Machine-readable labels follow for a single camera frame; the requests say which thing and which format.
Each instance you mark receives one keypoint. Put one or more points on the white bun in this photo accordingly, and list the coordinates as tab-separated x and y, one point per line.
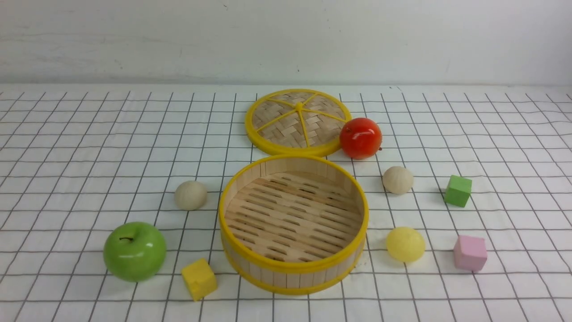
397	180
190	195

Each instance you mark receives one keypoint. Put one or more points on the yellow bun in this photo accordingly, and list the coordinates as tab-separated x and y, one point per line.
405	244

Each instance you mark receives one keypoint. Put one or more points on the woven bamboo steamer lid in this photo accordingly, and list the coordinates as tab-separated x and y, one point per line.
296	121

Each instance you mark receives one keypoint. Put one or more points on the bamboo steamer tray yellow rim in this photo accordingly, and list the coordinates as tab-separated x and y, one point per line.
293	224

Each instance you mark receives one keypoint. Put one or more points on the red tomato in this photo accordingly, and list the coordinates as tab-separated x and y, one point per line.
360	138

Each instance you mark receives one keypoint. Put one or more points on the yellow foam cube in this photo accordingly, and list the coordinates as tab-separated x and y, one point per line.
199	279

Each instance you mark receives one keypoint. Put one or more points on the green foam cube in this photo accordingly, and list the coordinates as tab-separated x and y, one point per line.
458	191

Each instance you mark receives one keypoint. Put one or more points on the green apple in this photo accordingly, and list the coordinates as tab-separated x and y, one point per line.
134	251

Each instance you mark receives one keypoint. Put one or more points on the pink foam cube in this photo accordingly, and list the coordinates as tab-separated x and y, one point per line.
470	253

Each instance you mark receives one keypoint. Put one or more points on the white grid tablecloth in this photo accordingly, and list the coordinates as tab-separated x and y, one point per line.
77	161

